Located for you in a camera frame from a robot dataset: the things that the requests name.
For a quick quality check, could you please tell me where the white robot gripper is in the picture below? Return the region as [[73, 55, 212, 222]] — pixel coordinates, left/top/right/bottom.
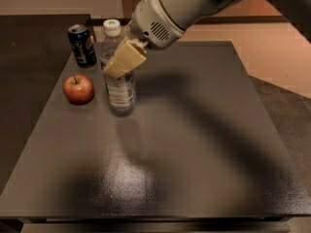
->
[[104, 0, 185, 79]]

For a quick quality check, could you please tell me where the clear plastic water bottle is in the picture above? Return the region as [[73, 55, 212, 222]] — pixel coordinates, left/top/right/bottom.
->
[[99, 19, 136, 115]]

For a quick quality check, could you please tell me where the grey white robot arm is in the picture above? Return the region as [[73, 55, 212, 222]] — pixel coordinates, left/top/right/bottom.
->
[[104, 0, 311, 79]]

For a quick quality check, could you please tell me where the red apple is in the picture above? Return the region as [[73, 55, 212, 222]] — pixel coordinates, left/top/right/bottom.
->
[[63, 75, 94, 105]]

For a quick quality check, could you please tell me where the dark blue soda can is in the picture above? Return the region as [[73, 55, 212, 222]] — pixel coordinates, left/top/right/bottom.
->
[[68, 24, 96, 68]]

